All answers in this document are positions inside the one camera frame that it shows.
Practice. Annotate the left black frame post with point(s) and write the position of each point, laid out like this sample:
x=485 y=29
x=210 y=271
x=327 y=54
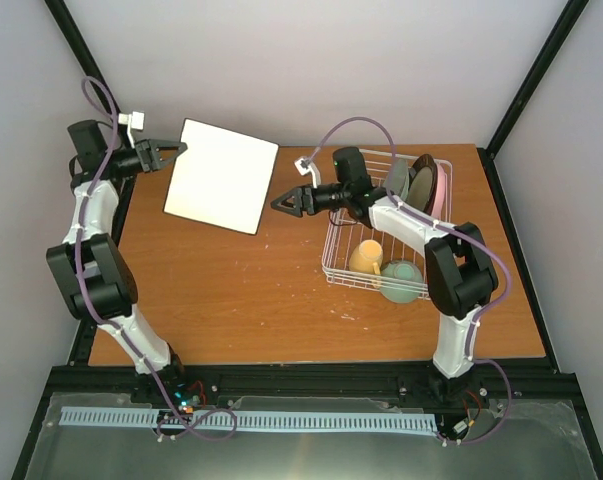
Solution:
x=88 y=70

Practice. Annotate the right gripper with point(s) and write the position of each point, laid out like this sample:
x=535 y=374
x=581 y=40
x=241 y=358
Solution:
x=303 y=202

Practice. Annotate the white wire dish rack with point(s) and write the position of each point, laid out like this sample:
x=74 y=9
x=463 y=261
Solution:
x=344 y=234

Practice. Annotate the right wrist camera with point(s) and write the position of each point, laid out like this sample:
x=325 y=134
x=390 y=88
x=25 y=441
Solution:
x=307 y=167

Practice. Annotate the green ceramic bowl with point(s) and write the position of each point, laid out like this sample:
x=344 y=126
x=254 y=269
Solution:
x=402 y=282

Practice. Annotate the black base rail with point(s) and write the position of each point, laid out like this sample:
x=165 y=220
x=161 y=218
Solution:
x=405 y=384

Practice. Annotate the black striped round plate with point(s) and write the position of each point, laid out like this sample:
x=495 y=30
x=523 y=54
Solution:
x=421 y=183

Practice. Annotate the black frame post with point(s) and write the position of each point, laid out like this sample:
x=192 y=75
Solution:
x=552 y=45
x=88 y=70

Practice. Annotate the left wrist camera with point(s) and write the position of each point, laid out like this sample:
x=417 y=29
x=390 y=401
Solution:
x=133 y=121

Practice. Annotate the white square plate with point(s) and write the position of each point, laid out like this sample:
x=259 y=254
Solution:
x=222 y=178

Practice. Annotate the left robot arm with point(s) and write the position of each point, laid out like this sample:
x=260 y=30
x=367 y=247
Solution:
x=94 y=280

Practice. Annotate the pink plate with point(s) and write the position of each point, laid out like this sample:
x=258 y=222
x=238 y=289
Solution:
x=439 y=188

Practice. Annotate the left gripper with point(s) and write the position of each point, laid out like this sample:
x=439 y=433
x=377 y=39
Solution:
x=151 y=161

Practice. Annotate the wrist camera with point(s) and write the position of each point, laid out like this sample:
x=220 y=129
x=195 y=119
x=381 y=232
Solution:
x=133 y=121
x=307 y=167

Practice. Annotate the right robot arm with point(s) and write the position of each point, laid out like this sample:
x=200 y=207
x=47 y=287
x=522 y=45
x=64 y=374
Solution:
x=390 y=234

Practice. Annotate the light blue cable duct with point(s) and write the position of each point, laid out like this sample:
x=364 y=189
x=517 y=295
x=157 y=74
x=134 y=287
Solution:
x=255 y=421

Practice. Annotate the right black frame post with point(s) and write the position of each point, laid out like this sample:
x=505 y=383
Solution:
x=552 y=45

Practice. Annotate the green flower plate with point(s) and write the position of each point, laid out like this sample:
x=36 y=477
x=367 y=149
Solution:
x=398 y=179

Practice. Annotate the yellow mug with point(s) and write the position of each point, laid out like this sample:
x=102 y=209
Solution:
x=367 y=259

